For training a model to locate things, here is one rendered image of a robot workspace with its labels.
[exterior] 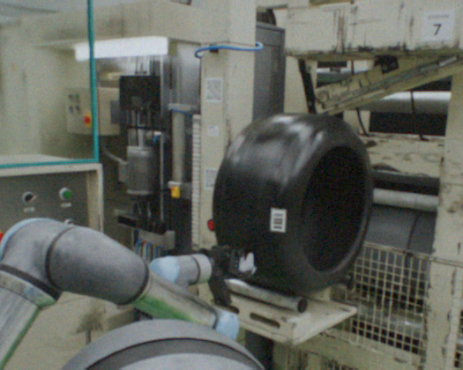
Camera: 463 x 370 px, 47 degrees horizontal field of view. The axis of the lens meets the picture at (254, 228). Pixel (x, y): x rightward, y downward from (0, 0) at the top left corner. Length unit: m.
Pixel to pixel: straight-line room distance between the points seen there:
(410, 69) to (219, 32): 0.62
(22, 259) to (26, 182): 0.73
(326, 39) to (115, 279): 1.18
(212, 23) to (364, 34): 0.48
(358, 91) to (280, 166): 0.59
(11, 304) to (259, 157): 0.77
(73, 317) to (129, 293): 0.87
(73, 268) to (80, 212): 0.89
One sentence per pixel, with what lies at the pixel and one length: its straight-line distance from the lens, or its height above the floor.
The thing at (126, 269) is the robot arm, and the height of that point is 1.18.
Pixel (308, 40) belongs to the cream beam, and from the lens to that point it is 1.87.
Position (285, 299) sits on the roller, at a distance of 1.57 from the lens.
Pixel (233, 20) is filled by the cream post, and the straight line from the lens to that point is 1.75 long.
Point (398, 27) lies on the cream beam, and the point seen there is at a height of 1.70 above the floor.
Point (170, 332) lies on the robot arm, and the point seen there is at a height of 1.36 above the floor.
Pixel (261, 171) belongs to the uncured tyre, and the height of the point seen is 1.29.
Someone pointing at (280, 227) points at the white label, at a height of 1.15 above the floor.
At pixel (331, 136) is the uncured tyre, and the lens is 1.53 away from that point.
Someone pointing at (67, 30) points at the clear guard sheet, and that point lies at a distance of 1.73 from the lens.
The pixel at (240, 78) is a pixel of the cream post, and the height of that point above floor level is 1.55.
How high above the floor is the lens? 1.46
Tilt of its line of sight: 13 degrees down
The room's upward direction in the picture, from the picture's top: 2 degrees clockwise
